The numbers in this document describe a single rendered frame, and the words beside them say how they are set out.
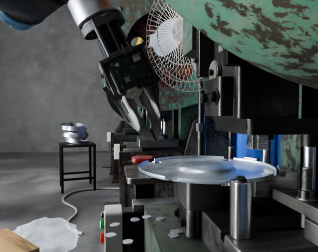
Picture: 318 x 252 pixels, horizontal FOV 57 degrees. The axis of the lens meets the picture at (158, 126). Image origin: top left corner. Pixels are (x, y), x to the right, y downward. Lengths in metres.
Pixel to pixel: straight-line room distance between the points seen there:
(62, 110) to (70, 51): 1.42
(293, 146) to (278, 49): 0.61
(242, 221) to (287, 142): 0.47
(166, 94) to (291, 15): 1.73
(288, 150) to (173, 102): 1.17
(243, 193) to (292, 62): 0.23
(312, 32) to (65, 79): 7.16
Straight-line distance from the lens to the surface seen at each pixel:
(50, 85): 7.38
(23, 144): 7.53
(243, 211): 0.48
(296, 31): 0.26
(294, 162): 0.89
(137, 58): 0.44
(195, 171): 0.59
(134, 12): 2.04
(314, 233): 0.52
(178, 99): 1.96
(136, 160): 0.92
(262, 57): 0.33
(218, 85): 0.61
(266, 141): 0.67
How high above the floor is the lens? 0.90
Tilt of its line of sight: 2 degrees down
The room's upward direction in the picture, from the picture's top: straight up
